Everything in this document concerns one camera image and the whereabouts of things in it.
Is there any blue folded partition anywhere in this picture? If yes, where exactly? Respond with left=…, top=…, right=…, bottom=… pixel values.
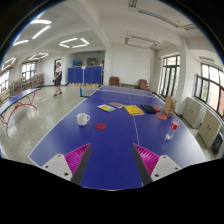
left=68, top=66, right=102, bottom=84

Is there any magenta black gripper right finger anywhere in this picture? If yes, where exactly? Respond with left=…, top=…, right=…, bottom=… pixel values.
left=132, top=144, right=181, bottom=185

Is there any beige cabinet far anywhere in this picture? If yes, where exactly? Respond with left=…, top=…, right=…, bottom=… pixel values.
left=183, top=98, right=202, bottom=129

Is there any brown cardboard box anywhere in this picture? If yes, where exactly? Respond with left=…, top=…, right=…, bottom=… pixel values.
left=163, top=96, right=176, bottom=117

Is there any red paddle behind pouch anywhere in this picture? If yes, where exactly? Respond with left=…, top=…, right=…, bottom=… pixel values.
left=152, top=106, right=161, bottom=112

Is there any clear plastic water bottle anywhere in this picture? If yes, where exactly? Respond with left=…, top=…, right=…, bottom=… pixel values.
left=165, top=118, right=179, bottom=140

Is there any brown armchair left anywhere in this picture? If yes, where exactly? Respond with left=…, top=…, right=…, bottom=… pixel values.
left=109, top=77, right=120, bottom=86

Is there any white ceramic mug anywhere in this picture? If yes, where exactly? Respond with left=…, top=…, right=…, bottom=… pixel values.
left=77, top=113, right=90, bottom=126

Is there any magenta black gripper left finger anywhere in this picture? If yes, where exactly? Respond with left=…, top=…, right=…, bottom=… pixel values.
left=42, top=143, right=91, bottom=185

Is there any pink grey booklet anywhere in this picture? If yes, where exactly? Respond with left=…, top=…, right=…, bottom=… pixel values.
left=108, top=102, right=124, bottom=109

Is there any red table tennis paddle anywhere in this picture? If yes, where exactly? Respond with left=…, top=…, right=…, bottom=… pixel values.
left=156, top=113, right=167, bottom=120

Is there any beige cabinet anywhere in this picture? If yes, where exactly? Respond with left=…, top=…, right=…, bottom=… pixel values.
left=183, top=98, right=202, bottom=129
left=198, top=110, right=221, bottom=148

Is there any wooden bookshelf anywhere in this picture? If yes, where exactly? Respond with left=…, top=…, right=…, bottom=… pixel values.
left=0, top=72, right=44, bottom=105

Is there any brown armchair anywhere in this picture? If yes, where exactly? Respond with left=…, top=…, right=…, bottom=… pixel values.
left=139, top=79, right=150, bottom=91
left=109, top=77, right=120, bottom=86

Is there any person in white shirt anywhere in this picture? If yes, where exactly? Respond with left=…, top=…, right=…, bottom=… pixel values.
left=53, top=62, right=62, bottom=97

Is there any beige cabinet near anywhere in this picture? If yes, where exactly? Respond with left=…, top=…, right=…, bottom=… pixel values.
left=198, top=110, right=221, bottom=148

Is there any brown armchair right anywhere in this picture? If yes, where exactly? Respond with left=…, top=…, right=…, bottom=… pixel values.
left=139, top=79, right=150, bottom=91

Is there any red round coaster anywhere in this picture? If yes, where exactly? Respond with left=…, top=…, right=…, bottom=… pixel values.
left=96, top=123, right=106, bottom=130

